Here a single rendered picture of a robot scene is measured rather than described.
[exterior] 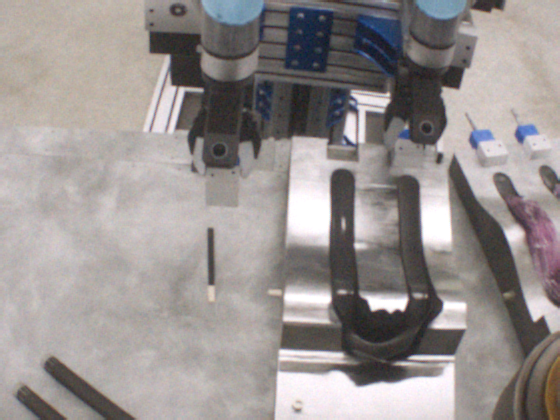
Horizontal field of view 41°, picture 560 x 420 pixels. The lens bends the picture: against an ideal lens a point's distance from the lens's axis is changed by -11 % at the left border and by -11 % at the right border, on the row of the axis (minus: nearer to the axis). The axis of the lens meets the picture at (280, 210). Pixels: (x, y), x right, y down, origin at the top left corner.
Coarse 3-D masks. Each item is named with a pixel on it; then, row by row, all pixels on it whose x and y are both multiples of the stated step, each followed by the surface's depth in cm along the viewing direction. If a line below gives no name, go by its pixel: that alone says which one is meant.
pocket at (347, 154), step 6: (330, 150) 136; (336, 150) 136; (342, 150) 136; (348, 150) 136; (354, 150) 136; (330, 156) 136; (336, 156) 136; (342, 156) 136; (348, 156) 136; (354, 156) 136; (354, 162) 136
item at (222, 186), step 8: (208, 168) 120; (240, 168) 121; (208, 176) 119; (216, 176) 119; (224, 176) 119; (232, 176) 119; (240, 176) 120; (208, 184) 119; (216, 184) 119; (224, 184) 119; (232, 184) 119; (240, 184) 123; (208, 192) 120; (216, 192) 120; (224, 192) 120; (232, 192) 120; (208, 200) 122; (216, 200) 122; (224, 200) 122; (232, 200) 121
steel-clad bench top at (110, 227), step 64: (0, 128) 144; (64, 128) 145; (0, 192) 135; (64, 192) 136; (128, 192) 137; (192, 192) 138; (256, 192) 138; (448, 192) 141; (0, 256) 126; (64, 256) 128; (128, 256) 129; (192, 256) 130; (256, 256) 131; (0, 320) 119; (64, 320) 120; (128, 320) 121; (192, 320) 122; (256, 320) 123; (0, 384) 111; (128, 384) 114; (192, 384) 116; (256, 384) 116
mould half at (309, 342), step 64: (320, 192) 128; (384, 192) 129; (320, 256) 120; (384, 256) 121; (448, 256) 122; (320, 320) 109; (448, 320) 110; (320, 384) 111; (384, 384) 111; (448, 384) 111
